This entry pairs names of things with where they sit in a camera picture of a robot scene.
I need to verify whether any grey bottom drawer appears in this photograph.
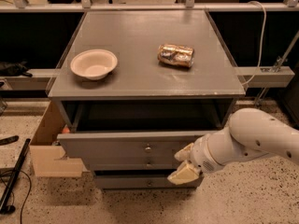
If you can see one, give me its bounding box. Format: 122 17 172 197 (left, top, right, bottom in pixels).
93 169 203 189

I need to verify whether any black stand pole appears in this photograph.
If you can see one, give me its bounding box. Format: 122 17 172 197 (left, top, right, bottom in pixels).
0 138 31 215

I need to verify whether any grey drawer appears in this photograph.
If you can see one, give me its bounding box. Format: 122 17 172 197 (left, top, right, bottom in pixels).
59 99 232 160
83 157 178 171
93 169 203 189

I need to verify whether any grey top drawer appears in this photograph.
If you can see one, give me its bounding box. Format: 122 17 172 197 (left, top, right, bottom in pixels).
59 99 232 160

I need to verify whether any white cable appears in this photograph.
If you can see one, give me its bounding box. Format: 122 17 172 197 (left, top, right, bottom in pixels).
241 0 268 87

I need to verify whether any cardboard box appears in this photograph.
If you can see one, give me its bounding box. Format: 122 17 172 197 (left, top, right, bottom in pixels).
30 102 85 177

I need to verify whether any grey wooden drawer cabinet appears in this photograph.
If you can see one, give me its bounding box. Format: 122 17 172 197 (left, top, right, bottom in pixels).
46 9 247 173

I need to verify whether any black bag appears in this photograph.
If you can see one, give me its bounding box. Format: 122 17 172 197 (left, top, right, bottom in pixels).
0 61 33 77

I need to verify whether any grey middle drawer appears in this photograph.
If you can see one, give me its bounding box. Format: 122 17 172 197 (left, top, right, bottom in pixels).
83 157 178 171

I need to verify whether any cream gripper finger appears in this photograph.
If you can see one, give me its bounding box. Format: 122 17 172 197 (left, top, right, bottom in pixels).
174 143 193 161
167 161 200 185

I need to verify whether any metal rail frame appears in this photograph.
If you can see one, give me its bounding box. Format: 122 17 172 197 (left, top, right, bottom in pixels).
0 0 298 92

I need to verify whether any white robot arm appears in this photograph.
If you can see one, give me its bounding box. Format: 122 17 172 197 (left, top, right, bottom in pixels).
168 108 299 185

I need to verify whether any crushed gold can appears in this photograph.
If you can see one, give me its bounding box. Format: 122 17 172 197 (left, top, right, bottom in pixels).
157 44 194 68

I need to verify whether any white paper bowl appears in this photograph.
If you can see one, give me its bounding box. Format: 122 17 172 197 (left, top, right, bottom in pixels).
70 49 118 80

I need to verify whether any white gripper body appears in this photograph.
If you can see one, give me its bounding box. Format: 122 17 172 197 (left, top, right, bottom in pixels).
190 131 237 174

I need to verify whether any orange ball in box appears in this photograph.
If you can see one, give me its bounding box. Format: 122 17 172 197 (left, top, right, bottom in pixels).
62 126 70 133

